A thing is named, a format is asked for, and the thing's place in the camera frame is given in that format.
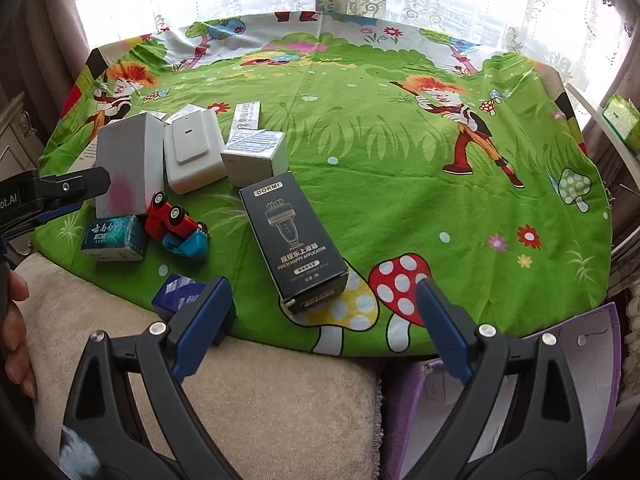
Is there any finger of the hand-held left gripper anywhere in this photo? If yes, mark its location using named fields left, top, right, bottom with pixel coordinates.
left=0, top=201, right=97, bottom=244
left=34, top=167, right=112, bottom=207

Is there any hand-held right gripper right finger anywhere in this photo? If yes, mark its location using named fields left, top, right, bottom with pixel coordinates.
left=400, top=277, right=588, bottom=480

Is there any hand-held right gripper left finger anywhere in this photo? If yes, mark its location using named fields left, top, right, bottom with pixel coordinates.
left=60, top=275, right=238, bottom=480

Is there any blue box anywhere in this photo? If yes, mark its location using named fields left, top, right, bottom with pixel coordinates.
left=151, top=273, right=236, bottom=346

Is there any tall white box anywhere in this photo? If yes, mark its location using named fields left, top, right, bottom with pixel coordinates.
left=94, top=111, right=166, bottom=218

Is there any teal box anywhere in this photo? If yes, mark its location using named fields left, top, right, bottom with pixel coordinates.
left=80, top=215, right=147, bottom=263

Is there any purple cardboard box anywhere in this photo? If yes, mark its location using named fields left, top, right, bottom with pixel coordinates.
left=380, top=302, right=623, bottom=480

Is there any red and blue toy car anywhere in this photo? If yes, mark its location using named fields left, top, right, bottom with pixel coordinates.
left=145, top=191, right=210, bottom=261

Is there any black box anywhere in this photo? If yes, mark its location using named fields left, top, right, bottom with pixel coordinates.
left=239, top=172, right=349, bottom=316

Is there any white cube box grey label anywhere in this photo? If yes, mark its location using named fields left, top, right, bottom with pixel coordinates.
left=221, top=129, right=289, bottom=190

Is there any person's left hand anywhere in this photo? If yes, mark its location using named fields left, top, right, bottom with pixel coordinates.
left=0, top=275, right=37, bottom=401

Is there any white paper sheet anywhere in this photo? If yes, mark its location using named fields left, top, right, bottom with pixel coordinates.
left=67, top=137, right=101, bottom=176

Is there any cream carved furniture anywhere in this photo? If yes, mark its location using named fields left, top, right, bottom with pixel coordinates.
left=0, top=95, right=51, bottom=181

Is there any beige cushion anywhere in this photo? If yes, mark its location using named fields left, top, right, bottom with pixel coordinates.
left=15, top=252, right=383, bottom=480

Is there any white rounded flat box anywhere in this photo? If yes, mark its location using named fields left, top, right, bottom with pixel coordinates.
left=164, top=108, right=228, bottom=195

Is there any brown patterned drape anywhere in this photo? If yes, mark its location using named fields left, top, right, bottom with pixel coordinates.
left=0, top=0, right=96, bottom=111

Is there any green cartoon printed blanket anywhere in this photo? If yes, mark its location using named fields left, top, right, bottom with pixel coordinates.
left=37, top=10, right=616, bottom=358

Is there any white lace cloth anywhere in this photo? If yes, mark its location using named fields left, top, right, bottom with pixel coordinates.
left=620, top=280, right=640, bottom=341

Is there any long white pink box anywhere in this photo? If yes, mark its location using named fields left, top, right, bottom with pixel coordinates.
left=229, top=101, right=263, bottom=141

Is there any white lace curtain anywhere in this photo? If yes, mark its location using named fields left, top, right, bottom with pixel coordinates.
left=70, top=0, right=621, bottom=101

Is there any white curved shelf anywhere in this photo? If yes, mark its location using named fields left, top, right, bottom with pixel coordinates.
left=565, top=82, right=640, bottom=171

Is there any green tissue pack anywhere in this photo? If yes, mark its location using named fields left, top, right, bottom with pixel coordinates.
left=602, top=94, right=640, bottom=156

